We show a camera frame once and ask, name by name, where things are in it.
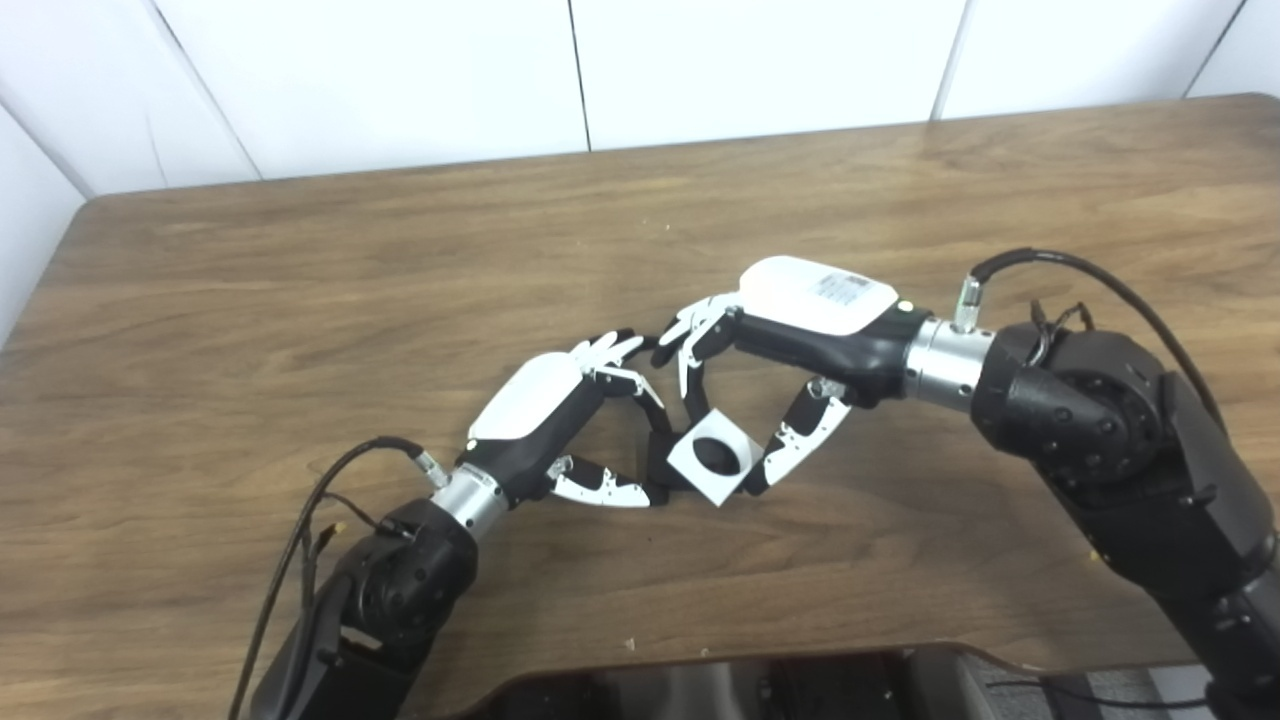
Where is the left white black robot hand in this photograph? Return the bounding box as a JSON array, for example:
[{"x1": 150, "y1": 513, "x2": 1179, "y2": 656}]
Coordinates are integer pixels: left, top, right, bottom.
[{"x1": 455, "y1": 329, "x2": 671, "y2": 511}]

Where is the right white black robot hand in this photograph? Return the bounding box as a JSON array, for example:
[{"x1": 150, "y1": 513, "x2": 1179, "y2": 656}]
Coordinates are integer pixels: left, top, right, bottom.
[{"x1": 650, "y1": 255, "x2": 936, "y2": 498}]

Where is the black peg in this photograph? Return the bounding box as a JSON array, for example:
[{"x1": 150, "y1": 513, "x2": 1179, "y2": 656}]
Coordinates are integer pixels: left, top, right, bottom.
[{"x1": 645, "y1": 428, "x2": 743, "y2": 494}]

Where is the white square piece with hole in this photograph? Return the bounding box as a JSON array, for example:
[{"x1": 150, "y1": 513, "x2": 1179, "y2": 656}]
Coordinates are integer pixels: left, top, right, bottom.
[{"x1": 666, "y1": 408, "x2": 766, "y2": 508}]

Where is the black grey robot torso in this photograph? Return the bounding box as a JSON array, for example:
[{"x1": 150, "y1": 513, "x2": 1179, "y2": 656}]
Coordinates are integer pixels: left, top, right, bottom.
[{"x1": 455, "y1": 645, "x2": 1011, "y2": 720}]

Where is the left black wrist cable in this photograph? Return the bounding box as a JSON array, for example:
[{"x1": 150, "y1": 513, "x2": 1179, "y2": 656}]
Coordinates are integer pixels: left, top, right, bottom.
[{"x1": 228, "y1": 436, "x2": 451, "y2": 720}]

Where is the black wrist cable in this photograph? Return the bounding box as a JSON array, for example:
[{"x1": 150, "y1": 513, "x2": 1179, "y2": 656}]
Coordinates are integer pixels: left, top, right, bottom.
[
  {"x1": 953, "y1": 247, "x2": 1229, "y2": 436},
  {"x1": 228, "y1": 436, "x2": 451, "y2": 720}
]

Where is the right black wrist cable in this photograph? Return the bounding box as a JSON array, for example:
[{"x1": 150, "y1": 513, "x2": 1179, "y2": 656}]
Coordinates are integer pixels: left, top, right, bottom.
[{"x1": 953, "y1": 247, "x2": 1229, "y2": 436}]

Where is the right arm thin wire bundle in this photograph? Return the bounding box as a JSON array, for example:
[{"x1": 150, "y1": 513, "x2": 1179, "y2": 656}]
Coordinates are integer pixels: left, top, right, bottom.
[{"x1": 1028, "y1": 298, "x2": 1096, "y2": 366}]

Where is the arm thin wire bundle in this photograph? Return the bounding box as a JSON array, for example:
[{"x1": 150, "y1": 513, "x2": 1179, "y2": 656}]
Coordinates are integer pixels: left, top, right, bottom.
[
  {"x1": 1028, "y1": 298, "x2": 1096, "y2": 366},
  {"x1": 300, "y1": 490, "x2": 411, "y2": 601}
]

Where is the left arm thin wire bundle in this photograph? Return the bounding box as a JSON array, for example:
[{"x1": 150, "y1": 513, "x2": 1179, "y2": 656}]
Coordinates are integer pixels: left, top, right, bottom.
[{"x1": 300, "y1": 490, "x2": 411, "y2": 601}]

